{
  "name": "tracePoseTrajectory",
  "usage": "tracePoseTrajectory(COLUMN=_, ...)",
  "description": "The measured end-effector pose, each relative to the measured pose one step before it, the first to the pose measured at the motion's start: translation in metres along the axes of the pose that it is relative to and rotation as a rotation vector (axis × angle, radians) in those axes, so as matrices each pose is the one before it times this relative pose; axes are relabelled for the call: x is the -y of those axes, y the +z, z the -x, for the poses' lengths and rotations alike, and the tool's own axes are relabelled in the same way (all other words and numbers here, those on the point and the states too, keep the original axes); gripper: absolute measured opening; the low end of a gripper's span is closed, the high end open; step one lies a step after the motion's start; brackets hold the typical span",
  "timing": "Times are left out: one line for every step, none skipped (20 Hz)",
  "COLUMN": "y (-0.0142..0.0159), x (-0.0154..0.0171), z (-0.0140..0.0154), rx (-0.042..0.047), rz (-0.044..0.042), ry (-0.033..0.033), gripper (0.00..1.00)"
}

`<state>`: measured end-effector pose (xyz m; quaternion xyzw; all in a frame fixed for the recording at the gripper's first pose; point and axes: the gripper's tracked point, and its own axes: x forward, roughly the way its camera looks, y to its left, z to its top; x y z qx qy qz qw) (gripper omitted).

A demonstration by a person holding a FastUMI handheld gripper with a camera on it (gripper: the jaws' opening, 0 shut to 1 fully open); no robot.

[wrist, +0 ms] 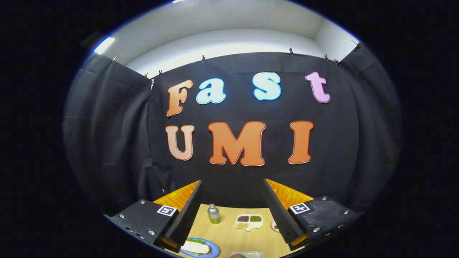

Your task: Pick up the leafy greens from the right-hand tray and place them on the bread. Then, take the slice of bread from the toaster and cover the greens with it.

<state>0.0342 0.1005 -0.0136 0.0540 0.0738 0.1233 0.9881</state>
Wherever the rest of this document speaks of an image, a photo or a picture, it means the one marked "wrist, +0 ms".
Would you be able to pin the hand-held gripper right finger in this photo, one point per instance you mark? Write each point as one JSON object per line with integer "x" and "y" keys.
{"x": 279, "y": 211}

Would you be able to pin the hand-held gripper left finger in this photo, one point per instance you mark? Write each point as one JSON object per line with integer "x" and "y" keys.
{"x": 186, "y": 211}

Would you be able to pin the toasted bread slice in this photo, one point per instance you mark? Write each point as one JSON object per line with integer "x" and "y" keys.
{"x": 196, "y": 247}

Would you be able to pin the white oval plate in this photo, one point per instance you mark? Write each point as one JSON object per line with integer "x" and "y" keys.
{"x": 273, "y": 229}

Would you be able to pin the pile of green beans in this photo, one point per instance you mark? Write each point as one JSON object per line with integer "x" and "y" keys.
{"x": 255, "y": 218}

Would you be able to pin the green labelled metal bottle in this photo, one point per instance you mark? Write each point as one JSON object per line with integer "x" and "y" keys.
{"x": 214, "y": 215}

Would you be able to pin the white divided snack tray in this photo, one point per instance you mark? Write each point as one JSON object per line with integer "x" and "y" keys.
{"x": 249, "y": 229}

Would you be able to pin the pile of dark red beans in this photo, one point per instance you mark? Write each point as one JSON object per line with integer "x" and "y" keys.
{"x": 243, "y": 218}

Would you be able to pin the pile of yellow soybeans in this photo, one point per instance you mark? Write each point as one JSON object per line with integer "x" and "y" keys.
{"x": 242, "y": 225}

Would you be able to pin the blue plate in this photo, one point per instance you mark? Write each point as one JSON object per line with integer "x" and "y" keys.
{"x": 215, "y": 249}

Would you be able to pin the white square plate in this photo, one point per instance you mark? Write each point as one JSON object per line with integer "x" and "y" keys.
{"x": 252, "y": 254}

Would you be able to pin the row of small black clips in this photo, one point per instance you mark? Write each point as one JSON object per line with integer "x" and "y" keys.
{"x": 203, "y": 58}

